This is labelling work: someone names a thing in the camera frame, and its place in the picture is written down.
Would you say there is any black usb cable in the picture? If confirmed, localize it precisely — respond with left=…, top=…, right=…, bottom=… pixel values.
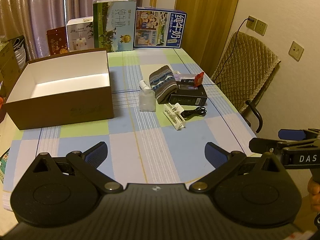
left=180, top=106, right=208, bottom=120

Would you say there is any black shaver box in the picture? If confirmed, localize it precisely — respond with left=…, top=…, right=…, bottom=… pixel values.
left=169, top=82, right=208, bottom=106

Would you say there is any red snack packet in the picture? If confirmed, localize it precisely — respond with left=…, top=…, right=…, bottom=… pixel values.
left=194, top=72, right=204, bottom=87

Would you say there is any patterned knit sock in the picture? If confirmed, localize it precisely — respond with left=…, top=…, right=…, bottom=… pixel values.
left=149, top=65, right=178, bottom=104

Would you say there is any clear plastic cup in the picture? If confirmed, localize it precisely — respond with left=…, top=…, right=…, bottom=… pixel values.
left=139, top=89, right=156, bottom=112

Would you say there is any purple cream tube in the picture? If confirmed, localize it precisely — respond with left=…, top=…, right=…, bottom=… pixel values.
left=173, top=71, right=196, bottom=82

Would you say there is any white small bottle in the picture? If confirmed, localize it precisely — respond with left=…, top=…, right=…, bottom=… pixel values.
left=138, top=80, right=151, bottom=90

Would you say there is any right hand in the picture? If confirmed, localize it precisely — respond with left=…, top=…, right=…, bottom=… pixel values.
left=308, top=177, right=320, bottom=212

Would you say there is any black chair armrest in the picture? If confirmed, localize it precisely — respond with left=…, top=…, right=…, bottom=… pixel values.
left=245, top=100, right=263, bottom=133

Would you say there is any quilted chair cover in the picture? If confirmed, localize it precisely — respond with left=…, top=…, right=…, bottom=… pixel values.
left=211, top=31, right=280, bottom=113

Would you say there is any checkered tablecloth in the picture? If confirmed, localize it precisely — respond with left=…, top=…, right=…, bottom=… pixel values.
left=1, top=49, right=254, bottom=210

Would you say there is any brown cardboard storage box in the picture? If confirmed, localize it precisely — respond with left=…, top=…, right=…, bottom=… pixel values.
left=4, top=48, right=114, bottom=130

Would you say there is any wooden wardrobe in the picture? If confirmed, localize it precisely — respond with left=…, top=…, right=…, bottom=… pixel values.
left=175, top=0, right=238, bottom=76

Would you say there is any red gift box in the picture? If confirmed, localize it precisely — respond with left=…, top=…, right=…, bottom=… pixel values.
left=46, top=27, right=68, bottom=55

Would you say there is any blue milk carton box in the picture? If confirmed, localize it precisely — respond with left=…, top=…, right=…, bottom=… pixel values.
left=134, top=7, right=187, bottom=48

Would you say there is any white humidifier box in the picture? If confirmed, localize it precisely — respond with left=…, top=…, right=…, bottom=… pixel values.
left=66, top=16, right=94, bottom=51

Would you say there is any green milk carton box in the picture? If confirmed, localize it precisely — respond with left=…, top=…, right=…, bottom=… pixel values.
left=93, top=0, right=136, bottom=52

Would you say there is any curtain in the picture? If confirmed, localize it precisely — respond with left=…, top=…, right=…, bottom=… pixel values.
left=1, top=0, right=142, bottom=59

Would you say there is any wall outlet lower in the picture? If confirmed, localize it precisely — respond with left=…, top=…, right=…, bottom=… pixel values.
left=289, top=41, right=304, bottom=62

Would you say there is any wall socket with plug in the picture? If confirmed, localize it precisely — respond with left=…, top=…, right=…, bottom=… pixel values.
left=246, top=16, right=257, bottom=31

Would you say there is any black power cord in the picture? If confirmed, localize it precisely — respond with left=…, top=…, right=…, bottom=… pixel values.
left=211, top=17, right=251, bottom=87

